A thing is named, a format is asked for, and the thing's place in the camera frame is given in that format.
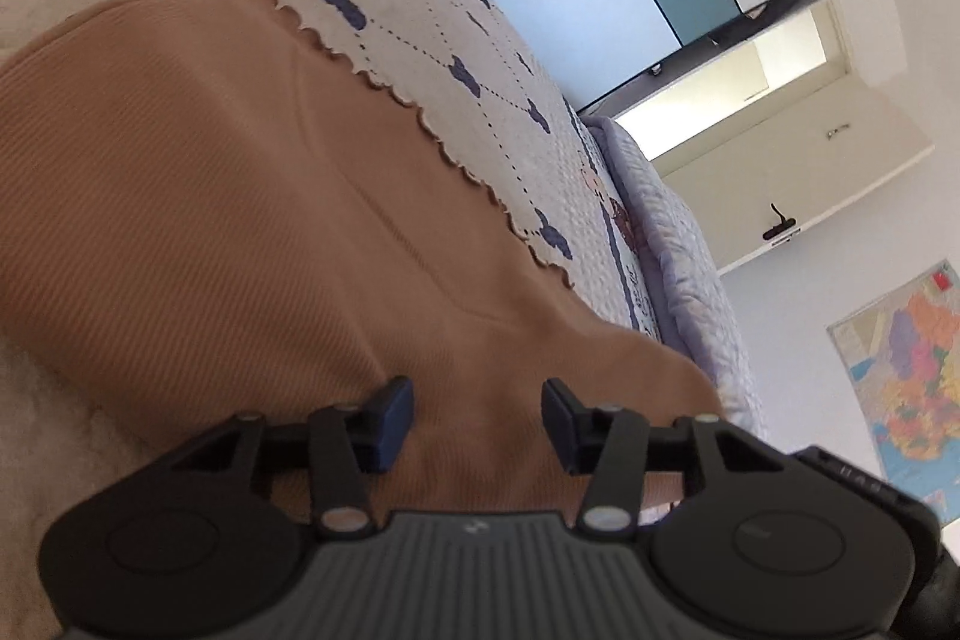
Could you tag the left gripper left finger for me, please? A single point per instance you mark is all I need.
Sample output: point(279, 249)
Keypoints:
point(337, 447)

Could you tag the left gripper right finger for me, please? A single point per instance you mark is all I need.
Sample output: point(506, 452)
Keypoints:
point(618, 449)

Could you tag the tan ribbed knit garment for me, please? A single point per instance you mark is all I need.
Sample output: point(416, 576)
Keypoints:
point(206, 211)

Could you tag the folded lavender fleece blanket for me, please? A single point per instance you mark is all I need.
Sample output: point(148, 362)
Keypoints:
point(690, 303)

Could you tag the cream room door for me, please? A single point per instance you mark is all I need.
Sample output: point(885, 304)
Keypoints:
point(774, 137)

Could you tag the cream bear pattern bedspread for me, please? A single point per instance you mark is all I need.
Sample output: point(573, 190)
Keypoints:
point(498, 118)

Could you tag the colourful wall map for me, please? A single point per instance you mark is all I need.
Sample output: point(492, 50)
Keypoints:
point(901, 354)

